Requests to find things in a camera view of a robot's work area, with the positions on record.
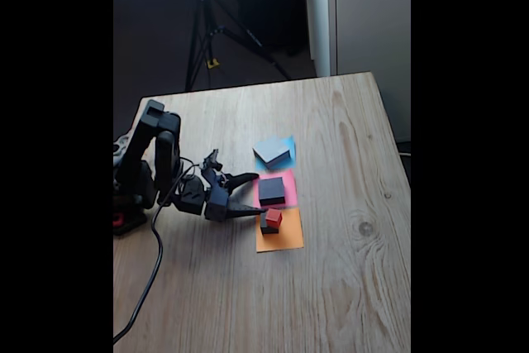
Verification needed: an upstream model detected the small dark grey cube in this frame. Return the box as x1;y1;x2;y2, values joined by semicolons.
260;212;281;236

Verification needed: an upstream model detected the small red cube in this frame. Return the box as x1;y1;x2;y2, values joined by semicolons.
264;208;284;229

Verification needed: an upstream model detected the medium black square block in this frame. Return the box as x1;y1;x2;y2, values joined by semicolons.
257;176;288;208

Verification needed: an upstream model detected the large grey square block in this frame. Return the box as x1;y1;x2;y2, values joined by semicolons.
252;136;292;169

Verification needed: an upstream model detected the pink paper sheet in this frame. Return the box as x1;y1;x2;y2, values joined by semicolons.
252;169;298;211

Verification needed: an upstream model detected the orange paper sheet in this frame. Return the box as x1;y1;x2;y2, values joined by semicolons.
255;207;305;254

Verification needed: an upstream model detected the blue paper sheet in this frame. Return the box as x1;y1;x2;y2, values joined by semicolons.
255;135;298;171

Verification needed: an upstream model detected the red black table clamp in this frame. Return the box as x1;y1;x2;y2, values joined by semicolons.
112;208;149;236

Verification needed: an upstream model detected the black tripod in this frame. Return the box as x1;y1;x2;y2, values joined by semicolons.
183;0;293;93

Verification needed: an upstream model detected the white grey cabinet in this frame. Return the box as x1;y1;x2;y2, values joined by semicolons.
303;0;412;143

